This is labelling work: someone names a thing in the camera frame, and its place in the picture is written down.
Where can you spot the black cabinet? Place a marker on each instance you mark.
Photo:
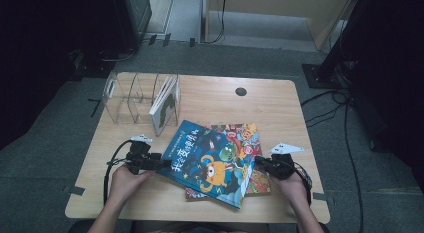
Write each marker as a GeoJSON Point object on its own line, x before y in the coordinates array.
{"type": "Point", "coordinates": [133, 19]}

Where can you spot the grey tape piece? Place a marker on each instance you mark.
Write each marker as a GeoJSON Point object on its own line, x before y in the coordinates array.
{"type": "Point", "coordinates": [323, 197]}
{"type": "Point", "coordinates": [75, 190]}

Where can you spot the black table grommet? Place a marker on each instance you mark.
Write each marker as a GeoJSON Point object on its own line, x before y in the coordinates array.
{"type": "Point", "coordinates": [240, 91]}

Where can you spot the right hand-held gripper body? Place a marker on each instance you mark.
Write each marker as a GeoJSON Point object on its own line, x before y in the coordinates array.
{"type": "Point", "coordinates": [283, 166]}

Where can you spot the person's left hand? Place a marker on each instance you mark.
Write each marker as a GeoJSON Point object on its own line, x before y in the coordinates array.
{"type": "Point", "coordinates": [125, 184]}

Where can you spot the white caterpillar picture book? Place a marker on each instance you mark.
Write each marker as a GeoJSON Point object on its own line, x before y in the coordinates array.
{"type": "Point", "coordinates": [165, 109]}

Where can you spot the black metal stand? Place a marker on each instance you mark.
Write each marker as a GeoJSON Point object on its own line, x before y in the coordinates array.
{"type": "Point", "coordinates": [321, 76]}

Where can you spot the red picture book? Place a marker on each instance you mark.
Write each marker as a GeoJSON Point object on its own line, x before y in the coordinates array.
{"type": "Point", "coordinates": [246, 133]}

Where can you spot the blue picture book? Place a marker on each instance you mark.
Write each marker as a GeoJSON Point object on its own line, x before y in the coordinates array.
{"type": "Point", "coordinates": [206, 166]}

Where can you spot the person's right hand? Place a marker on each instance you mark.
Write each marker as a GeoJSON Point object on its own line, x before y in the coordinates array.
{"type": "Point", "coordinates": [295, 189]}

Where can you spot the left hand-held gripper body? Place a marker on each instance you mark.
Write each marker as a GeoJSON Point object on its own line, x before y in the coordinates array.
{"type": "Point", "coordinates": [140, 156]}

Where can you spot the beige wooden panel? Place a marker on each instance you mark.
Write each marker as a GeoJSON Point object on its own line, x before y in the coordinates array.
{"type": "Point", "coordinates": [326, 23]}

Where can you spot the black tape strip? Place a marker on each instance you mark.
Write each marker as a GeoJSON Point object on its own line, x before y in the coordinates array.
{"type": "Point", "coordinates": [166, 39]}
{"type": "Point", "coordinates": [152, 39]}
{"type": "Point", "coordinates": [192, 42]}

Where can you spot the clear acrylic book rack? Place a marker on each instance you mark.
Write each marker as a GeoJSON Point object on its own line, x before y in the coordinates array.
{"type": "Point", "coordinates": [130, 99]}

